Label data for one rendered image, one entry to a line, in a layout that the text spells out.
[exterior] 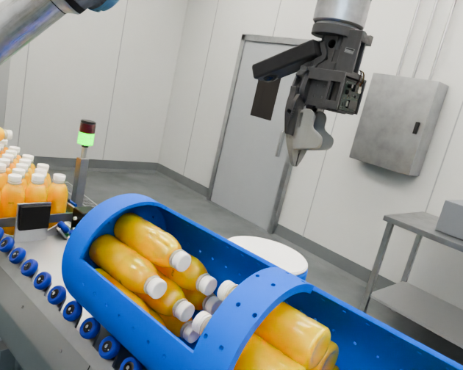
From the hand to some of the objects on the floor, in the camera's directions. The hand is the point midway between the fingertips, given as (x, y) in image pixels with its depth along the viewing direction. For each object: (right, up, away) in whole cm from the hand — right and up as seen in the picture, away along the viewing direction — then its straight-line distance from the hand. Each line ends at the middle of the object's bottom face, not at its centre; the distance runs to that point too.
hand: (292, 157), depth 66 cm
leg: (-92, -112, +73) cm, 162 cm away
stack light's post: (-97, -98, +133) cm, 191 cm away
